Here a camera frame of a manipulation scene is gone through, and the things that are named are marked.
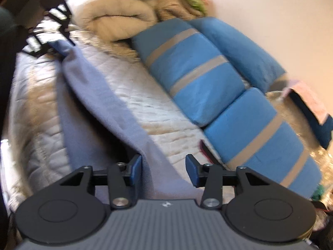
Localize navy and pink folded cloth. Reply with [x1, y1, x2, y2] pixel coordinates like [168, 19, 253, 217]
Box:
[283, 79, 332, 150]

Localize blue striped pillow left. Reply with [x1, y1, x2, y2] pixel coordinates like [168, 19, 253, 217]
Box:
[132, 19, 246, 127]

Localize blue striped pillow right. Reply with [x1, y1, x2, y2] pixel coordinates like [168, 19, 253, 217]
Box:
[204, 88, 321, 199]

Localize blue striped pillow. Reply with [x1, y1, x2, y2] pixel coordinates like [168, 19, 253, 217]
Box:
[204, 88, 321, 199]
[132, 19, 246, 127]

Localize plain blue pillow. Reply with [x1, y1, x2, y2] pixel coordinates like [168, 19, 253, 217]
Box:
[189, 17, 288, 93]

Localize black bag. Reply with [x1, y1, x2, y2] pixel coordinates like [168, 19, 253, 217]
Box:
[311, 201, 332, 241]

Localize quilted grey bedspread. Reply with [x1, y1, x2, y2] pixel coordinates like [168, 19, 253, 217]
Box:
[4, 28, 227, 214]

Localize beige folded comforter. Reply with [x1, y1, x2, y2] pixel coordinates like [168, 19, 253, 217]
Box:
[59, 0, 206, 45]

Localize blue-grey fleece sweatpants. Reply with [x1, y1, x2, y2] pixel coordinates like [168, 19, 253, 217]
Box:
[51, 40, 203, 201]

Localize black strap with red edge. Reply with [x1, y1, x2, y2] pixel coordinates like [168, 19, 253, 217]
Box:
[199, 139, 227, 168]

